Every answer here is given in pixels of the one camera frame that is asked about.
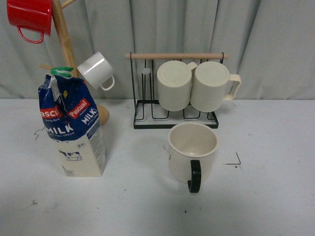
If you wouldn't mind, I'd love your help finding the blue white milk carton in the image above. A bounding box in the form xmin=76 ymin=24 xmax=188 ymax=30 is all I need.
xmin=38 ymin=67 xmax=107 ymax=177

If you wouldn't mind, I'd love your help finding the cream ribbed mug left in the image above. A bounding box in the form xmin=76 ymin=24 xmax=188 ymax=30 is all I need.
xmin=157 ymin=60 xmax=197 ymax=111

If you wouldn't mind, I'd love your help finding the cream ribbed mug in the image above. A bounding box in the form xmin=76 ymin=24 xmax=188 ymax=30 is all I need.
xmin=157 ymin=60 xmax=197 ymax=111
xmin=190 ymin=61 xmax=241 ymax=113

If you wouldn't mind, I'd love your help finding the cream ribbed mug right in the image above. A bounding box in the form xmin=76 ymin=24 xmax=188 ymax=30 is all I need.
xmin=190 ymin=61 xmax=241 ymax=113

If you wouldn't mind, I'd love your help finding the small white mug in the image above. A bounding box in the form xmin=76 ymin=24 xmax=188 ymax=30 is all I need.
xmin=77 ymin=52 xmax=115 ymax=91

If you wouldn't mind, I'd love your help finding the wooden mug tree stand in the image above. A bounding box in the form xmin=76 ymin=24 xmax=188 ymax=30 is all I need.
xmin=40 ymin=0 xmax=111 ymax=125

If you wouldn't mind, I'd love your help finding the red enamel mug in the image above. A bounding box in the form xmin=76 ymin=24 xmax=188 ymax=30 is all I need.
xmin=6 ymin=0 xmax=53 ymax=44

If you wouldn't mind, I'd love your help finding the black wire cup rack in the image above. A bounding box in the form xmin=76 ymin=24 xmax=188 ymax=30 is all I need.
xmin=126 ymin=52 xmax=229 ymax=129

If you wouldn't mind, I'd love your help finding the cream mug black handle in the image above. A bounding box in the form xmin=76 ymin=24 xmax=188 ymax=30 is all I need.
xmin=168 ymin=122 xmax=218 ymax=193

